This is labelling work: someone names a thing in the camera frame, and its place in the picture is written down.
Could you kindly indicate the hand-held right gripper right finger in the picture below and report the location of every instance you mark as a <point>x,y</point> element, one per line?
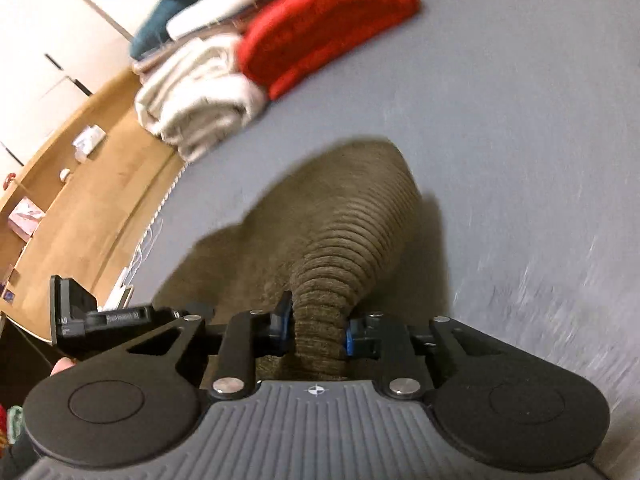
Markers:
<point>349,337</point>

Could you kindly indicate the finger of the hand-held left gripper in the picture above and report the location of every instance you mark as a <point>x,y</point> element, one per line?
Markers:
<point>175,311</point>

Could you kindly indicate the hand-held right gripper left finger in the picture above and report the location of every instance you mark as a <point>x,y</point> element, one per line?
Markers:
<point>284,327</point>

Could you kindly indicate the person's left hand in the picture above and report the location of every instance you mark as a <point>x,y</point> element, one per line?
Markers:
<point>62,367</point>

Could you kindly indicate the white charger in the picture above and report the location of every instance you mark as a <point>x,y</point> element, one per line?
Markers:
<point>120,296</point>

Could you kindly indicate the pink box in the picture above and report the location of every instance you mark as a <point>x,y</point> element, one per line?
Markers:
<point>25,217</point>

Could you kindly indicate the small white cup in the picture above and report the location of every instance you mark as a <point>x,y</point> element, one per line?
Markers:
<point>65,175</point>

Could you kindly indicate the white box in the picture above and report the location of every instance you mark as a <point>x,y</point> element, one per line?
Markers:
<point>90,142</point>

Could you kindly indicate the white folded blanket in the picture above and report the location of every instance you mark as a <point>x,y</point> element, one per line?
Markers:
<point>200,95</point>

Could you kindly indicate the grey bed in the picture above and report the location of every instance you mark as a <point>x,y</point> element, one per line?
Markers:
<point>500,110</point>

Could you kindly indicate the blue shark plush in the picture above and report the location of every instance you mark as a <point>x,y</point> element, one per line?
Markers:
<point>165,20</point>

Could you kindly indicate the red knit sweater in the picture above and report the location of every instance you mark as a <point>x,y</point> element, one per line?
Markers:
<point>320,25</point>

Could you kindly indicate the white wardrobe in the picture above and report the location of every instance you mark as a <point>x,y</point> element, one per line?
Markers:
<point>50,10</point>

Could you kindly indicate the white cloth navy trim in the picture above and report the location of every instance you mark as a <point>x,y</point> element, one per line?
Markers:
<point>225,5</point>

